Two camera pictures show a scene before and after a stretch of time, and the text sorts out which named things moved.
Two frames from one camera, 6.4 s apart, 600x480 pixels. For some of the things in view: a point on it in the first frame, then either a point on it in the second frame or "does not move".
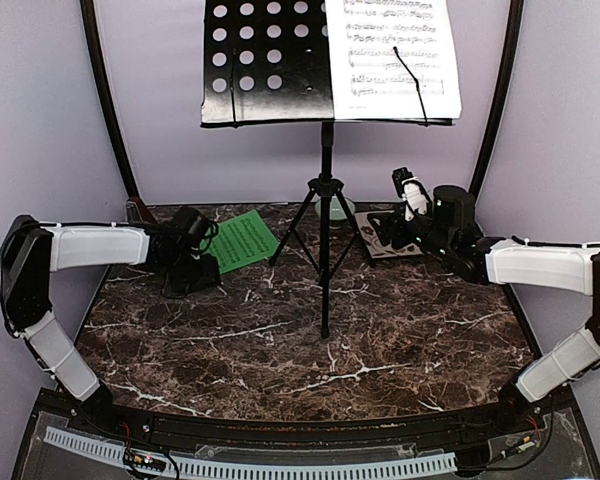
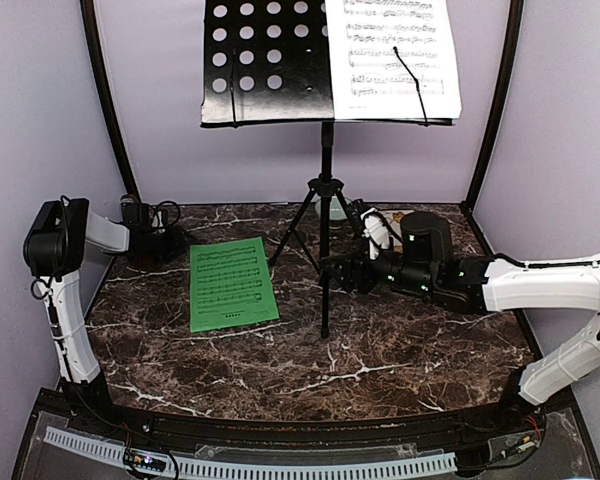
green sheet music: (239, 241) → (230, 285)
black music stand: (267, 64) does not move
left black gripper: (209, 277) → (176, 241)
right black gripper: (391, 226) → (351, 264)
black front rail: (345, 432) does not move
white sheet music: (369, 83) does not move
